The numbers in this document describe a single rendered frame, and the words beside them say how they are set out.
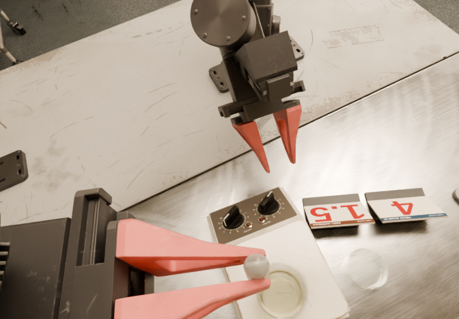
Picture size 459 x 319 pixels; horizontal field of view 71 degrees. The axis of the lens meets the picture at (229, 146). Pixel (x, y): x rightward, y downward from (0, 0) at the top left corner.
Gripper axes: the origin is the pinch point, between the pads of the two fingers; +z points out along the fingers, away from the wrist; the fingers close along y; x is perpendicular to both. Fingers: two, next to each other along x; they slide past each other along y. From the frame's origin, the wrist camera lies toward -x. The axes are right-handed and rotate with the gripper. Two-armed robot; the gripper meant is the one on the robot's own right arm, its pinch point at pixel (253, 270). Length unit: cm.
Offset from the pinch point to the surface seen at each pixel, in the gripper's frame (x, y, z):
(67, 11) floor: 127, 215, -108
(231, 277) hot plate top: 23.3, 3.1, -2.7
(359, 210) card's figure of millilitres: 29.8, 11.1, 17.3
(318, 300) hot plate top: 23.1, -0.7, 7.1
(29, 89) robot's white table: 34, 50, -44
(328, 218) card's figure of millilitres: 28.8, 10.1, 12.2
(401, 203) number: 30.2, 11.2, 24.0
